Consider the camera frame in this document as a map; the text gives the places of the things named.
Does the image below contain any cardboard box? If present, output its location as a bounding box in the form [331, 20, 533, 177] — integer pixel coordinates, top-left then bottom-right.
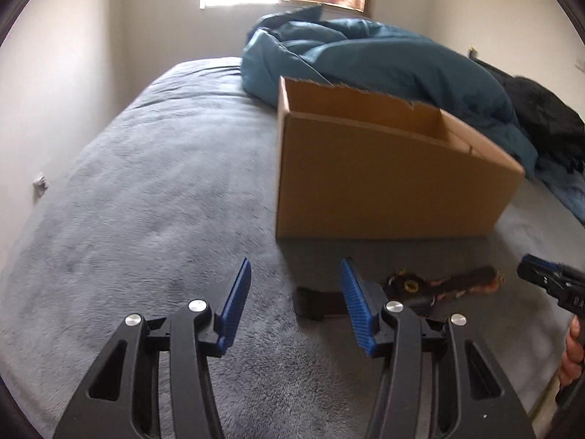
[275, 76, 526, 239]

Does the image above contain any black patterned wrist watch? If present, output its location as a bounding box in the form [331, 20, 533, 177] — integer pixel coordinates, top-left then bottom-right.
[294, 265, 500, 322]

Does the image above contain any black clothing pile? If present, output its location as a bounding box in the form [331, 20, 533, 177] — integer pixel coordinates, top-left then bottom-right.
[473, 55, 585, 175]

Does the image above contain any person's right hand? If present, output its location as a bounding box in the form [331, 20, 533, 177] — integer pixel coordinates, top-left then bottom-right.
[558, 315, 585, 388]

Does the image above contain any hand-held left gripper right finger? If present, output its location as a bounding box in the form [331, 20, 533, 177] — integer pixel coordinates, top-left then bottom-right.
[340, 257, 535, 439]

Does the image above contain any blue duvet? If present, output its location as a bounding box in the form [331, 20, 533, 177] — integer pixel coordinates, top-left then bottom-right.
[241, 5, 585, 227]

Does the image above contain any bed with grey sheet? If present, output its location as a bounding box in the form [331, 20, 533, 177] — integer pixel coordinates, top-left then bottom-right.
[0, 57, 585, 439]

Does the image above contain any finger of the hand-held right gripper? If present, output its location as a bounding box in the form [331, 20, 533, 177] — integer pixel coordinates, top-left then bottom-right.
[517, 254, 567, 294]

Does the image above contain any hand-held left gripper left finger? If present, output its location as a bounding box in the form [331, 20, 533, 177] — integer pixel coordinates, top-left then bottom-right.
[52, 257, 253, 439]

